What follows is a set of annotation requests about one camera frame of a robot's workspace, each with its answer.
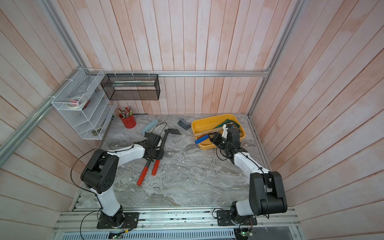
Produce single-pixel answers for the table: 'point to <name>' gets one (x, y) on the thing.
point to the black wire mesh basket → (132, 87)
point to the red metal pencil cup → (129, 122)
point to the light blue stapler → (150, 126)
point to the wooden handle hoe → (208, 131)
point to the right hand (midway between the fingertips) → (209, 134)
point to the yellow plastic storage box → (202, 125)
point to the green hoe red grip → (227, 121)
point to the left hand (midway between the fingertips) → (160, 156)
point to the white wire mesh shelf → (91, 120)
